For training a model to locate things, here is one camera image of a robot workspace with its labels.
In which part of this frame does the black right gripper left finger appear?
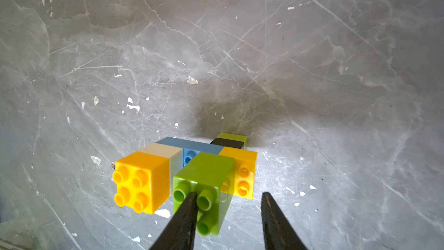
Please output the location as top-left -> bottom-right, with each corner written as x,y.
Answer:
150,192 -> 198,250

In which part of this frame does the yellow lego brick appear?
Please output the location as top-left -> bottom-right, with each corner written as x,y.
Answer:
113,151 -> 170,215
219,147 -> 258,200

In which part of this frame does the white lego brick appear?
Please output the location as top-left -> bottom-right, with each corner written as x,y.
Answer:
139,143 -> 183,194

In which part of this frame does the black lego brick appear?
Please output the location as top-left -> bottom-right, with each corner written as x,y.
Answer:
210,137 -> 245,149

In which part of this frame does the green lego brick studs up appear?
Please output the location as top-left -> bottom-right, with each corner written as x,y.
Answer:
217,133 -> 247,149

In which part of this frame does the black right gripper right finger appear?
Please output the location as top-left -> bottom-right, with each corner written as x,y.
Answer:
261,192 -> 307,250

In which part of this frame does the green lego plate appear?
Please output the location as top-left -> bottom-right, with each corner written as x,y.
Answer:
172,152 -> 236,236

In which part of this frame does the blue lego brick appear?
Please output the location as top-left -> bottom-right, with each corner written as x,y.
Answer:
157,137 -> 223,167

